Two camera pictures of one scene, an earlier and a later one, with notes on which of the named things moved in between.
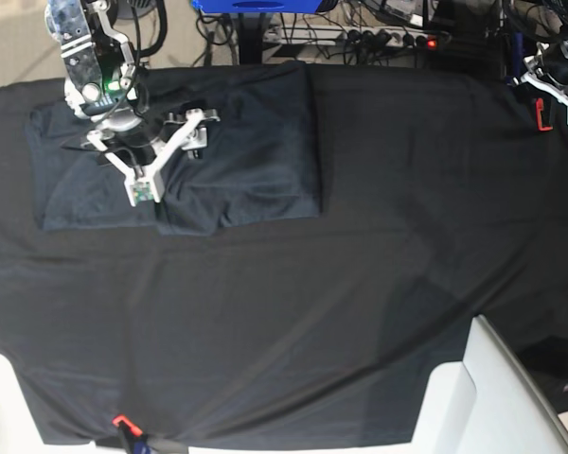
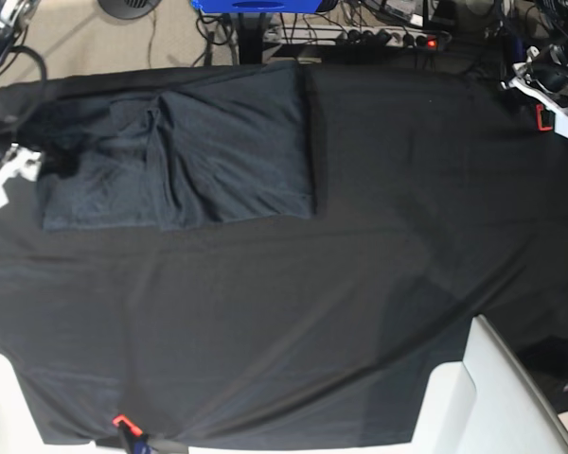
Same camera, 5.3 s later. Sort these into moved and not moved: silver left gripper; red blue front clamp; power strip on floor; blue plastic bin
Moved: silver left gripper
Not moved: blue plastic bin; power strip on floor; red blue front clamp
